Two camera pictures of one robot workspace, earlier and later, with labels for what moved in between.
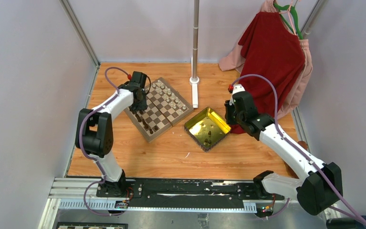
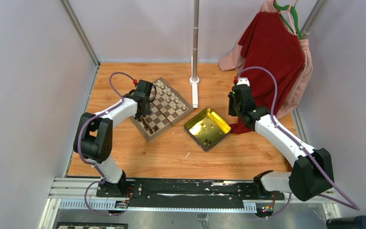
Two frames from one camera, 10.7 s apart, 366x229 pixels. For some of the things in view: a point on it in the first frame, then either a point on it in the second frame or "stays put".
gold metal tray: (207, 129) stays put
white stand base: (195, 80) stays put
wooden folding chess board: (166, 107) stays put
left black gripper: (142, 106) to (147, 111)
